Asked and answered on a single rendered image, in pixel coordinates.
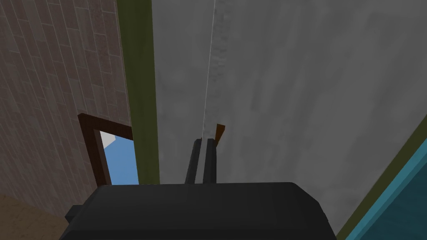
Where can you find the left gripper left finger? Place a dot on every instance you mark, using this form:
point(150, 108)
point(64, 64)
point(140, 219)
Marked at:
point(192, 163)

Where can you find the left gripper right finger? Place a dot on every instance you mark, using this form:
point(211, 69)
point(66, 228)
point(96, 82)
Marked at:
point(209, 161)

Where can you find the dark brown framed window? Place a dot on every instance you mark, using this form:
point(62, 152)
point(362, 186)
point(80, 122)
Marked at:
point(120, 160)

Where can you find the grey door leaf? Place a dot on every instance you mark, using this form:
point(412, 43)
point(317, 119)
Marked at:
point(300, 100)

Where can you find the teal flat panel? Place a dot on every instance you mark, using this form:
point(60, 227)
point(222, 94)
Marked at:
point(400, 206)

